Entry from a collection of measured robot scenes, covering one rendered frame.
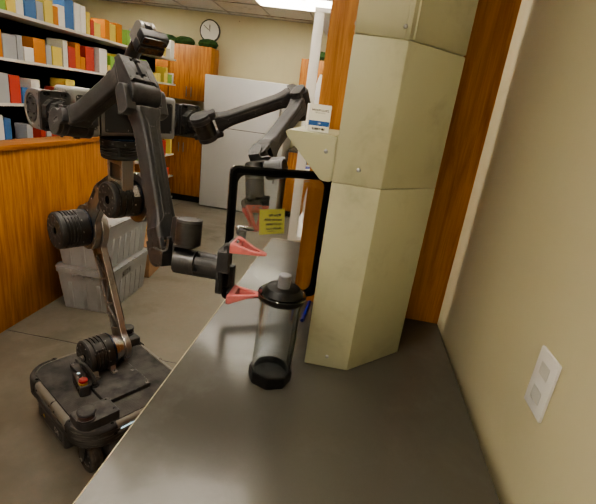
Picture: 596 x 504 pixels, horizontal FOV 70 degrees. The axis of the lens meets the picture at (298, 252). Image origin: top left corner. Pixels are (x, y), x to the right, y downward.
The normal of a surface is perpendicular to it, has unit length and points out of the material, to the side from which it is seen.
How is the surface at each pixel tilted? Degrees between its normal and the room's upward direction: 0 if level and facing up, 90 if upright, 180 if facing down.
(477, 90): 90
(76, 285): 95
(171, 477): 0
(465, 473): 0
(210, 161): 90
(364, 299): 90
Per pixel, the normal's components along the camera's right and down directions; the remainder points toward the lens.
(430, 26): 0.58, 0.33
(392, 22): -0.06, 0.32
